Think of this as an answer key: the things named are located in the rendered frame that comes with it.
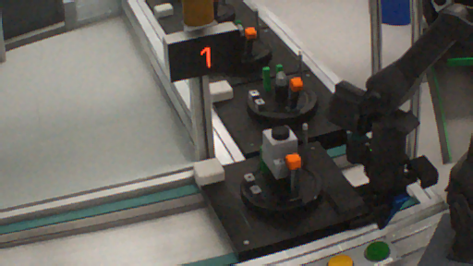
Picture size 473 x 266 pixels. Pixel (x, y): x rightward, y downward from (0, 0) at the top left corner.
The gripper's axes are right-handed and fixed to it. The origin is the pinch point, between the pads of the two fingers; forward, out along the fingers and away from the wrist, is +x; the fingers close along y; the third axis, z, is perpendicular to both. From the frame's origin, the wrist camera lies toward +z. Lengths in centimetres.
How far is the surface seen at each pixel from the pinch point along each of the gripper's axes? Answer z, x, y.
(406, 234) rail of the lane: 3.4, 10.8, -8.0
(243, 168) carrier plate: 30.9, 7.9, 12.3
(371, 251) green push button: -0.4, 7.8, 1.4
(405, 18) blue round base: 94, 16, -62
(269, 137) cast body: 21.8, -3.6, 10.6
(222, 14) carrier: 92, 6, -4
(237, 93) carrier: 56, 8, 5
